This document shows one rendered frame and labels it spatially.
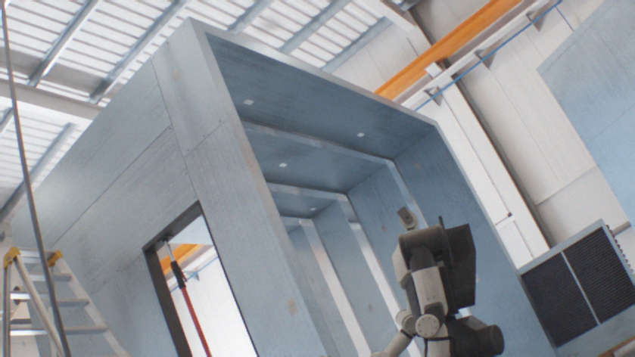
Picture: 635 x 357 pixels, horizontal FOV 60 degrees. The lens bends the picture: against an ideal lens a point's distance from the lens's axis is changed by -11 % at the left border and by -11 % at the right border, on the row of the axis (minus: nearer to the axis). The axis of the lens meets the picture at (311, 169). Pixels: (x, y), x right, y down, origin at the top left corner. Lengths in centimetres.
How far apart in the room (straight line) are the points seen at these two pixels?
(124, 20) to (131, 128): 698
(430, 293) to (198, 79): 210
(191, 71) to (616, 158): 401
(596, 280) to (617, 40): 263
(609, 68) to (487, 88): 609
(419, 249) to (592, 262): 505
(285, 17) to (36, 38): 473
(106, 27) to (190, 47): 724
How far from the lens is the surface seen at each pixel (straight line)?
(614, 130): 599
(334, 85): 489
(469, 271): 216
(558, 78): 628
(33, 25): 1066
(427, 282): 200
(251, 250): 313
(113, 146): 414
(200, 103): 352
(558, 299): 697
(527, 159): 1133
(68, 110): 1167
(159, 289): 370
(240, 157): 323
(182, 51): 377
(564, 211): 1106
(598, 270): 694
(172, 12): 1079
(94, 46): 1120
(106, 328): 355
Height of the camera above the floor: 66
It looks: 24 degrees up
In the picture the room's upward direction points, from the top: 25 degrees counter-clockwise
